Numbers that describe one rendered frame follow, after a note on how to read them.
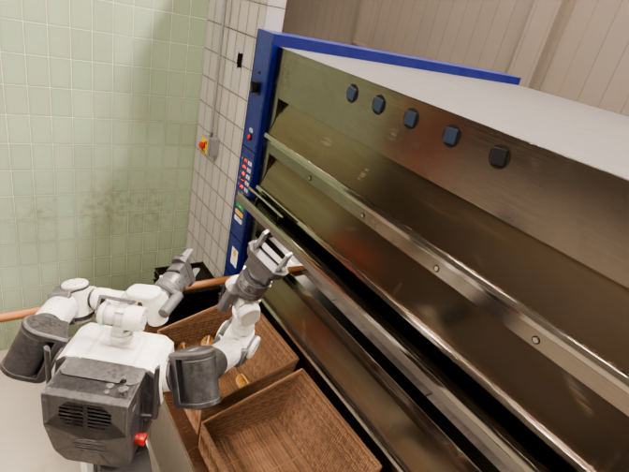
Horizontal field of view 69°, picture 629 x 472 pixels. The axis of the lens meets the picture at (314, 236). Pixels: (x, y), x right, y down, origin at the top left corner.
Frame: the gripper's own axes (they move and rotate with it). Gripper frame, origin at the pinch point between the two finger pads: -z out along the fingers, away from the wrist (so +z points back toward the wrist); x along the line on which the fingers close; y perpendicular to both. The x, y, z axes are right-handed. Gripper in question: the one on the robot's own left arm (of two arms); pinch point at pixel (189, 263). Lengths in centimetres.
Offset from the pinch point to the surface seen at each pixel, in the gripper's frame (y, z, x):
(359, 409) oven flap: 53, 1, 67
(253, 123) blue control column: -4, -85, -25
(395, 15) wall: -1, -612, -14
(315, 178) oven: 35, -51, -8
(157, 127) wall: -81, -116, -20
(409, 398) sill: 74, 8, 51
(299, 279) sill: 20, -43, 38
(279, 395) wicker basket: 12, -11, 78
